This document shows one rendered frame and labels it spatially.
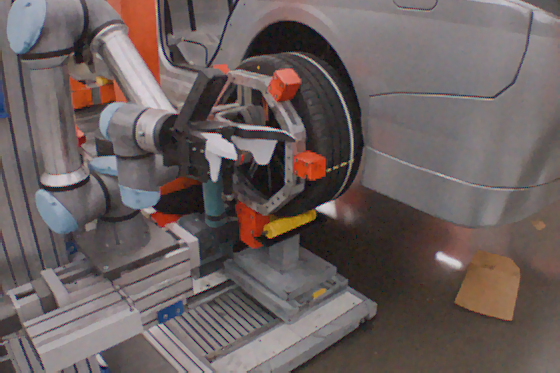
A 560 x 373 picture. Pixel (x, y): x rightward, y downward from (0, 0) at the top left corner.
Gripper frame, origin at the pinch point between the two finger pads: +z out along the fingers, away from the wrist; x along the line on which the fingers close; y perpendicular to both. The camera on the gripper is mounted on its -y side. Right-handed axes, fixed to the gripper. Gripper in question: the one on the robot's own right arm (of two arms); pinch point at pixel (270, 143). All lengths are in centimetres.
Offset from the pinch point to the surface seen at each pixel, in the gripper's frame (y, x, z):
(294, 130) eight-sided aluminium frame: 16, -81, -42
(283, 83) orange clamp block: 0, -79, -46
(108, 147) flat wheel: 62, -131, -209
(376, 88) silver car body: -1, -94, -19
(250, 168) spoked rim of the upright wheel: 42, -105, -75
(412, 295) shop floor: 104, -154, -6
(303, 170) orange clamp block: 29, -79, -36
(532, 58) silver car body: -17, -80, 30
